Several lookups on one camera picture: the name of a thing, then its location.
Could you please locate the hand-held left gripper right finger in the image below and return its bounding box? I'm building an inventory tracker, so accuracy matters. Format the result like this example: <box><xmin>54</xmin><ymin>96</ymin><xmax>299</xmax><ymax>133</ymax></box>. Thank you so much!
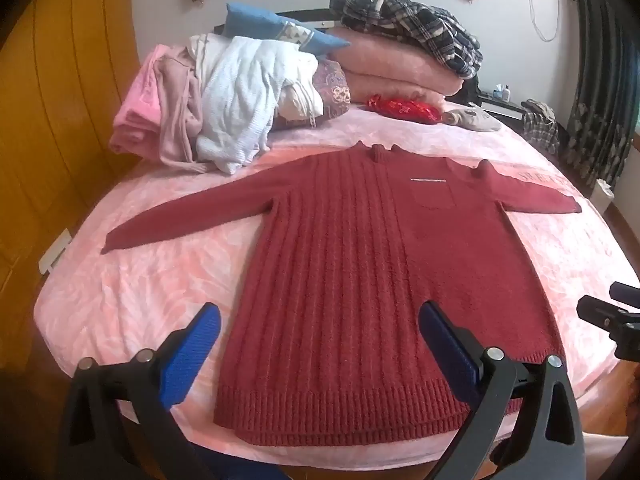
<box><xmin>419</xmin><ymin>301</ymin><xmax>586</xmax><ymax>480</ymax></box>

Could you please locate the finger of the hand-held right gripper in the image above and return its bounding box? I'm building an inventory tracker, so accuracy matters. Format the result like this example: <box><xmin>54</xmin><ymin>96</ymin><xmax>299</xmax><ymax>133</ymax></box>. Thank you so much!
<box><xmin>608</xmin><ymin>282</ymin><xmax>640</xmax><ymax>308</ymax></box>
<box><xmin>576</xmin><ymin>296</ymin><xmax>640</xmax><ymax>362</ymax></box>

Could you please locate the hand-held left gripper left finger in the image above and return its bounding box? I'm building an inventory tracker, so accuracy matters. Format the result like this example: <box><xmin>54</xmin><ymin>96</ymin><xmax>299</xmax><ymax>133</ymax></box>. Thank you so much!
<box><xmin>59</xmin><ymin>302</ymin><xmax>222</xmax><ymax>480</ymax></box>

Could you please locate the dark red knit sweater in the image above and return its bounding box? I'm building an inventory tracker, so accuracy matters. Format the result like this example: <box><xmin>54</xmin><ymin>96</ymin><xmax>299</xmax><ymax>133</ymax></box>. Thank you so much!
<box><xmin>101</xmin><ymin>141</ymin><xmax>583</xmax><ymax>447</ymax></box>

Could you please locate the pink bed blanket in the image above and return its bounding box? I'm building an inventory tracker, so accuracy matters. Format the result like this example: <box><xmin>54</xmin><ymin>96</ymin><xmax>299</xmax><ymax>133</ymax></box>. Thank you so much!
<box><xmin>32</xmin><ymin>91</ymin><xmax>640</xmax><ymax>466</ymax></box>

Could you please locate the white bin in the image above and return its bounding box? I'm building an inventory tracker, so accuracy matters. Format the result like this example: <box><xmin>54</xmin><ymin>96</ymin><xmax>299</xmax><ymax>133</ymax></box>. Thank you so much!
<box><xmin>591</xmin><ymin>178</ymin><xmax>616</xmax><ymax>215</ymax></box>

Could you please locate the white wardrobe label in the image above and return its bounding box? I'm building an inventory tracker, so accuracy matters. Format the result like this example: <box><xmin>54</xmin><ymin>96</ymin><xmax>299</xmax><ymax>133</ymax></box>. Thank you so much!
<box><xmin>38</xmin><ymin>228</ymin><xmax>73</xmax><ymax>275</ymax></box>

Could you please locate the grey plaid cloth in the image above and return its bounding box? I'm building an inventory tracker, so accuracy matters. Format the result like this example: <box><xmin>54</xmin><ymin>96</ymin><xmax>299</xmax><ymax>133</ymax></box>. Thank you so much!
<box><xmin>520</xmin><ymin>99</ymin><xmax>562</xmax><ymax>155</ymax></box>

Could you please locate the dark patterned curtain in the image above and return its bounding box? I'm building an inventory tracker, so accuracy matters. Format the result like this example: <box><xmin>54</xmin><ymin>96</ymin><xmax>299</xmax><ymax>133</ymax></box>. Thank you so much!
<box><xmin>557</xmin><ymin>0</ymin><xmax>640</xmax><ymax>191</ymax></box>

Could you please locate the dark nightstand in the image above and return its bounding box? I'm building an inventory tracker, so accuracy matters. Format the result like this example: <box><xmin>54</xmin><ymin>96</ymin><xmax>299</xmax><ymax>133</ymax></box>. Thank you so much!
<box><xmin>475</xmin><ymin>89</ymin><xmax>531</xmax><ymax>123</ymax></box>

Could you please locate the grey hat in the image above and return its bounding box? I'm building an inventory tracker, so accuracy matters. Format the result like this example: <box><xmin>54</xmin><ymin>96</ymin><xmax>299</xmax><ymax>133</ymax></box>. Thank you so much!
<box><xmin>442</xmin><ymin>106</ymin><xmax>502</xmax><ymax>133</ymax></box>

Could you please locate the pink folded cloth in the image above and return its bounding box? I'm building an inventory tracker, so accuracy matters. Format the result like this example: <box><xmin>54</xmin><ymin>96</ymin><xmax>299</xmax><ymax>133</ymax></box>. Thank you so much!
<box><xmin>109</xmin><ymin>44</ymin><xmax>173</xmax><ymax>157</ymax></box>

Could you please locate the white knit garment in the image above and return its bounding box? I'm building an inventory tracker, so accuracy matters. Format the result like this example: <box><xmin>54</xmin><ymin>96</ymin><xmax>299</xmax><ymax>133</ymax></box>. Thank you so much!
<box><xmin>195</xmin><ymin>35</ymin><xmax>319</xmax><ymax>176</ymax></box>

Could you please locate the red embroidered pouch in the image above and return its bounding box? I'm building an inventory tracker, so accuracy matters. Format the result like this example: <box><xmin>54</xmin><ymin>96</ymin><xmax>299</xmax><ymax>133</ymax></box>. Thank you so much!
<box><xmin>364</xmin><ymin>94</ymin><xmax>446</xmax><ymax>126</ymax></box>

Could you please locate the wooden wardrobe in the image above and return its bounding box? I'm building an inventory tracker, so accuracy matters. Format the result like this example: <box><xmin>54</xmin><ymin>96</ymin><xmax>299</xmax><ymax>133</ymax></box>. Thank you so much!
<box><xmin>0</xmin><ymin>0</ymin><xmax>143</xmax><ymax>376</ymax></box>

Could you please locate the cream garment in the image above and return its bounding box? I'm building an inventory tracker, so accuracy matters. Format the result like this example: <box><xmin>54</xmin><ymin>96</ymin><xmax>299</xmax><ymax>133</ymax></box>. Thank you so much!
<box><xmin>276</xmin><ymin>55</ymin><xmax>326</xmax><ymax>122</ymax></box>

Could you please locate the purple patterned pillow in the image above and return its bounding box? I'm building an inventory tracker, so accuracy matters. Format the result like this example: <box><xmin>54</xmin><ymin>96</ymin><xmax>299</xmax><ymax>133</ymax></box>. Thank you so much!
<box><xmin>272</xmin><ymin>58</ymin><xmax>352</xmax><ymax>123</ymax></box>

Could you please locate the pink folded quilt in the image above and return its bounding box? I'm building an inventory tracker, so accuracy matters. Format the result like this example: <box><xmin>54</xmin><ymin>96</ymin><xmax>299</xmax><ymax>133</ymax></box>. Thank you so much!
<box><xmin>325</xmin><ymin>26</ymin><xmax>466</xmax><ymax>106</ymax></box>

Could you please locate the blue pillow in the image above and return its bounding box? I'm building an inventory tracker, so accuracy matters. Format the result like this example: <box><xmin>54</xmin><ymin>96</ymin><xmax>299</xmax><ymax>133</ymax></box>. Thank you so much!
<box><xmin>221</xmin><ymin>3</ymin><xmax>351</xmax><ymax>57</ymax></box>

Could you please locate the dark plaid garment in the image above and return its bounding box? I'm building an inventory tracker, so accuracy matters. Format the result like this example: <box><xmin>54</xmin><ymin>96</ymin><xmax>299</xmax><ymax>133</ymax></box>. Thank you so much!
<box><xmin>329</xmin><ymin>0</ymin><xmax>484</xmax><ymax>80</ymax></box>

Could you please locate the black headboard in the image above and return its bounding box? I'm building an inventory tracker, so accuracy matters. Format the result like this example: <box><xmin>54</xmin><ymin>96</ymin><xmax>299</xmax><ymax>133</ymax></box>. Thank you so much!
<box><xmin>212</xmin><ymin>6</ymin><xmax>346</xmax><ymax>36</ymax></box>

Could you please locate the white wall cable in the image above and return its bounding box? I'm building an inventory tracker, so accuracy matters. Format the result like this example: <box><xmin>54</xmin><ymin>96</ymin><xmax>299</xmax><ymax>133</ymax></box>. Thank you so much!
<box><xmin>525</xmin><ymin>0</ymin><xmax>562</xmax><ymax>43</ymax></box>

